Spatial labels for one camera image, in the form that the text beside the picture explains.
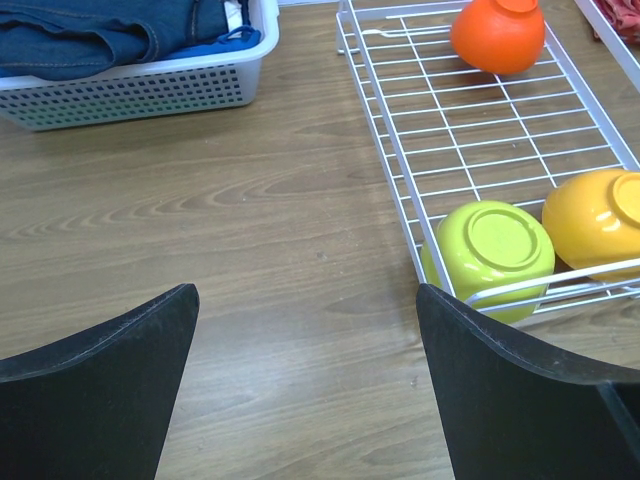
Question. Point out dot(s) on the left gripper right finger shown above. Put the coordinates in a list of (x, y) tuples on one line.
[(515, 407)]

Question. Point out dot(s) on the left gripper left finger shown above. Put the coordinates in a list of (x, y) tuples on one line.
[(97, 404)]

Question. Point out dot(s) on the yellow orange bowl front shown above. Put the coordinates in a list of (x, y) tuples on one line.
[(593, 218)]

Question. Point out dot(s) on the white plastic laundry basket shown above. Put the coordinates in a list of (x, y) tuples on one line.
[(192, 84)]

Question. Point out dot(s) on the dark blue jeans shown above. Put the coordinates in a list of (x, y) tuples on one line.
[(67, 40)]

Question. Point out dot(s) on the orange bowl rear right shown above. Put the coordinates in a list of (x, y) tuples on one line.
[(501, 37)]

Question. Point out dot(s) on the blue cloth in basket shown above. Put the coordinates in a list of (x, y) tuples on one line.
[(241, 38)]

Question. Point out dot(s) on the white cloth in basket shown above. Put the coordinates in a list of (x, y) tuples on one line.
[(236, 15)]

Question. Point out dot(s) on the red white folded towel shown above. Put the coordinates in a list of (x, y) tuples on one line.
[(623, 16)]

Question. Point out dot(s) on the white wire dish rack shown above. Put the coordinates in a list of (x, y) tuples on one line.
[(448, 134)]

